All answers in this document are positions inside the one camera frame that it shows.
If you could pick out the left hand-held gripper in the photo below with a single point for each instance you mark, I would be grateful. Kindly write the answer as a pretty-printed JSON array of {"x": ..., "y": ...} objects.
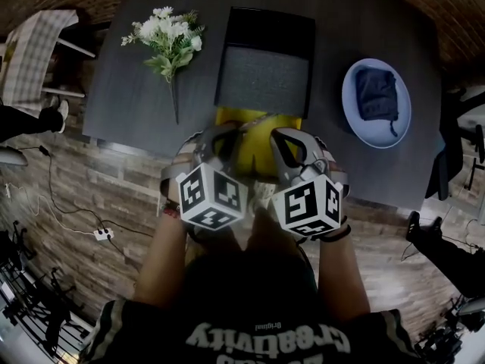
[{"x": 212, "y": 195}]

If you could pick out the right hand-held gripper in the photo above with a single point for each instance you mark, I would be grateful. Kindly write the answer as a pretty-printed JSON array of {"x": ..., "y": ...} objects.
[{"x": 307, "y": 207}]

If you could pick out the black container with grey lining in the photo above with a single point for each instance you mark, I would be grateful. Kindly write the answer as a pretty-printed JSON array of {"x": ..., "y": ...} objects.
[{"x": 261, "y": 74}]

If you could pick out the person's right forearm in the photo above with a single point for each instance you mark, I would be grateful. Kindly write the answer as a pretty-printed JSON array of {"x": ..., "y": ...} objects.
[{"x": 343, "y": 271}]

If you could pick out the person's left forearm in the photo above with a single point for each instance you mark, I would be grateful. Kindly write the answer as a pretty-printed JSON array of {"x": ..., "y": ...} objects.
[{"x": 163, "y": 256}]

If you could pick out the light blue plate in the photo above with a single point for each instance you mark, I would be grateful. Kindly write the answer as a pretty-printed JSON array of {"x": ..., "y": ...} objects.
[{"x": 352, "y": 127}]

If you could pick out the black wrist band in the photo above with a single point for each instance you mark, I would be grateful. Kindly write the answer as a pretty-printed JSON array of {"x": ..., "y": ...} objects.
[{"x": 339, "y": 233}]

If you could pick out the white artificial flower bouquet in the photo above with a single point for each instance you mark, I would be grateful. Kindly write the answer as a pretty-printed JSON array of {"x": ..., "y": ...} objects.
[{"x": 166, "y": 32}]

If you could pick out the white power strip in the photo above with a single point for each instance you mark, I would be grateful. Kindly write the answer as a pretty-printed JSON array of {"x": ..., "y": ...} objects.
[{"x": 103, "y": 234}]

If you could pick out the black office chair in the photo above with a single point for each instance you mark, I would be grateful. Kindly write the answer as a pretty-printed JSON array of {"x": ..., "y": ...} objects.
[{"x": 443, "y": 157}]

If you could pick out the person's dark printed shirt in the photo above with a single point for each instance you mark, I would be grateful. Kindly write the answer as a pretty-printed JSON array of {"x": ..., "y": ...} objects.
[{"x": 246, "y": 317}]

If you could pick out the table with checked cloth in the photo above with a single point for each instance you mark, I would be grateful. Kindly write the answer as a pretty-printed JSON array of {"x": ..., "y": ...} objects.
[{"x": 30, "y": 55}]

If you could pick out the black tripod equipment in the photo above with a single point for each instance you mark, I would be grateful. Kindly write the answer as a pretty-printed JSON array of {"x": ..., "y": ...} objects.
[{"x": 451, "y": 336}]

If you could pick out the black metal rack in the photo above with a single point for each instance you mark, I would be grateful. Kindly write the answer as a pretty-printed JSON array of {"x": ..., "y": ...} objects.
[{"x": 34, "y": 302}]

